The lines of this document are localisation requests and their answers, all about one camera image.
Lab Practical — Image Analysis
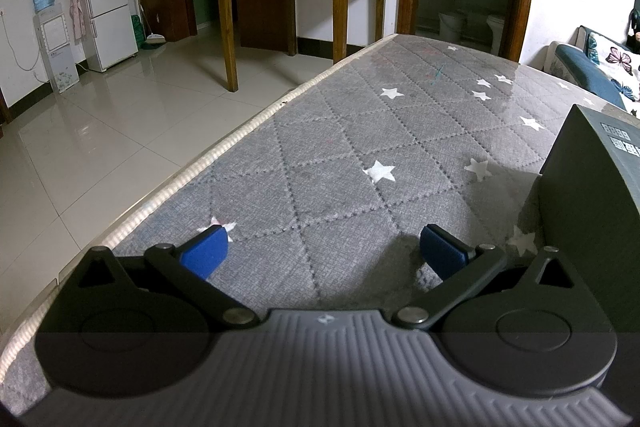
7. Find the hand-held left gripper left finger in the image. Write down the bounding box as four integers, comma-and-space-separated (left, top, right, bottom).
75, 225, 258, 329

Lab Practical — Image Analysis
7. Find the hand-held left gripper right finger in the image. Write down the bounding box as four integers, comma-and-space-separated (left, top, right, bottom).
393, 223, 586, 330

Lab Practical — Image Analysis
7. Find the grey printed box lid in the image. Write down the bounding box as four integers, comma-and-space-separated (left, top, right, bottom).
537, 103, 640, 333

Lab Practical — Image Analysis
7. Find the grey star quilted desktop cover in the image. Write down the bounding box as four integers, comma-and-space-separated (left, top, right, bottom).
0, 33, 640, 408

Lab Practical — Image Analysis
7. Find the white broom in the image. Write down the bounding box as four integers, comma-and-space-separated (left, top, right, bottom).
135, 0, 167, 50

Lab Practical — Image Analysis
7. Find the white bucket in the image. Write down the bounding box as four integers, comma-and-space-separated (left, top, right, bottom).
439, 11, 467, 42

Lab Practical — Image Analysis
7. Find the white toilet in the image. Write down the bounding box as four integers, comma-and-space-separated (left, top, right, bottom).
486, 13, 506, 55

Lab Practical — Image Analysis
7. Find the blue sofa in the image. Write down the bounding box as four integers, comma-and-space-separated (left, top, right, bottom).
547, 25, 640, 112

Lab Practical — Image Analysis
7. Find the white water dispenser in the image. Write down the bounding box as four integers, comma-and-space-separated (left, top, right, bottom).
32, 12, 80, 94

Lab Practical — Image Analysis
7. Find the butterfly print blanket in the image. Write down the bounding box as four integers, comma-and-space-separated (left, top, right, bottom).
585, 32, 640, 102

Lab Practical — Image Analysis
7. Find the white refrigerator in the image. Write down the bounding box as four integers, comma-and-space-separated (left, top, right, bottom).
68, 0, 140, 72

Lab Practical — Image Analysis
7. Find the pink apron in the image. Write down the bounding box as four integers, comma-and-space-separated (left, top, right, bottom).
67, 0, 86, 40

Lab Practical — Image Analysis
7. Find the dark backpack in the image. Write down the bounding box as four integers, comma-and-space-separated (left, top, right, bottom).
627, 7, 640, 52

